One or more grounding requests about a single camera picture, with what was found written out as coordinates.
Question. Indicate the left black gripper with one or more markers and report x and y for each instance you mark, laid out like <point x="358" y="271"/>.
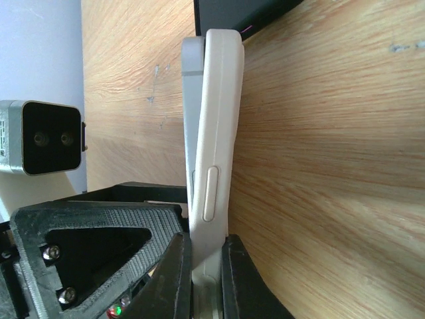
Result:
<point x="84" y="255"/>

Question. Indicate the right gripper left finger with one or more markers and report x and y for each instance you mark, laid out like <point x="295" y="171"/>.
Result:
<point x="168" y="293"/>

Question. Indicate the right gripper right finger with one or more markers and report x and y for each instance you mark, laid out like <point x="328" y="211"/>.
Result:
<point x="244" y="293"/>

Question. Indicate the clear phone case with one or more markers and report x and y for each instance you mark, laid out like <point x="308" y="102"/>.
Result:
<point x="223" y="70"/>

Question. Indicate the black phone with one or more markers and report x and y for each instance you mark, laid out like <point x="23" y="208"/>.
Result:
<point x="192" y="68"/>

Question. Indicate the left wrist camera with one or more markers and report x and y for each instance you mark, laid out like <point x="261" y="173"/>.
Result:
<point x="40" y="137"/>

